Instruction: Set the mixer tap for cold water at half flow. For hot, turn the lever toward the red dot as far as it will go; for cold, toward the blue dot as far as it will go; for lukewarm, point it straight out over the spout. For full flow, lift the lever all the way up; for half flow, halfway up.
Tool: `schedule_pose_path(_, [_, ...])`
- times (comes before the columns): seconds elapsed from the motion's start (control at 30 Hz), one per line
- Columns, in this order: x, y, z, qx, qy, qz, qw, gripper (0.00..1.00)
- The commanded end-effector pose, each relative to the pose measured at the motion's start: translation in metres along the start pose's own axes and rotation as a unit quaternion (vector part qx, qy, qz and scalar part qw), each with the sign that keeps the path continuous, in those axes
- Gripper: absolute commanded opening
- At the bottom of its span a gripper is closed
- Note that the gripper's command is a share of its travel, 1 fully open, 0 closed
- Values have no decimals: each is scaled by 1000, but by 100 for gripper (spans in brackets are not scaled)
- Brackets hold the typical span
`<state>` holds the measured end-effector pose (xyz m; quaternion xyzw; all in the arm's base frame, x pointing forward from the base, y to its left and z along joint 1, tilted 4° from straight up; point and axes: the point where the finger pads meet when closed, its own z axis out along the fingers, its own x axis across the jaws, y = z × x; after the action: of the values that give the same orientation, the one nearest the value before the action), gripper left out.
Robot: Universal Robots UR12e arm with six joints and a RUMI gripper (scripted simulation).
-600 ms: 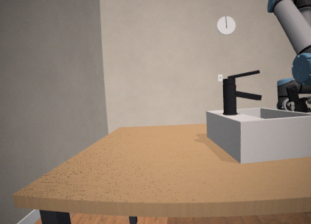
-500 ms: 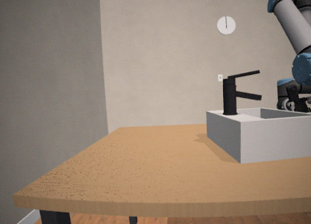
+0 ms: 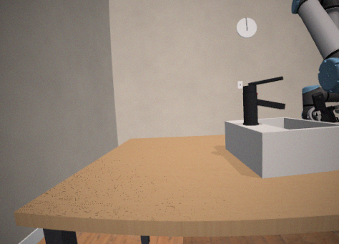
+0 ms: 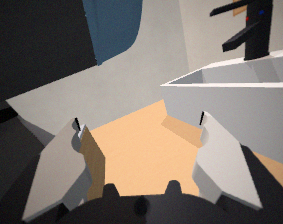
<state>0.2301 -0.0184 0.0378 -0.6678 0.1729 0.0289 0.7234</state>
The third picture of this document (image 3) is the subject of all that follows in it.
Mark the white square sink basin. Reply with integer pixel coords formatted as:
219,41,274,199
225,117,339,178

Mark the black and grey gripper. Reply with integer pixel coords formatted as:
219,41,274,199
312,105,339,123

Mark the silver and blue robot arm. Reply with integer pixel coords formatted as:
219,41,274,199
291,0,339,121

